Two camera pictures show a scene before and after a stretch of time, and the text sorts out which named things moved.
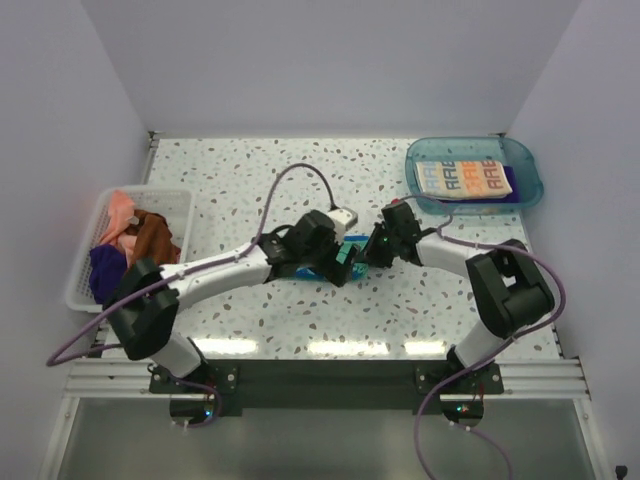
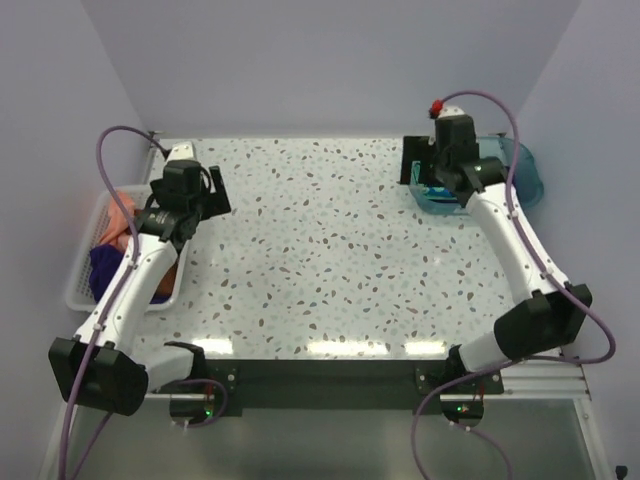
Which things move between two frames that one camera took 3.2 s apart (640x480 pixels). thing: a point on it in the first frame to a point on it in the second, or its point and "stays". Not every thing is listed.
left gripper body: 324,259 to 199,206
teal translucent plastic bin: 486,148 stays
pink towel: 121,207 stays
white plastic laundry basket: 174,204 stays
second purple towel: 107,266 stays
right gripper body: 382,249 to 441,162
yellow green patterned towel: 360,270 to 440,194
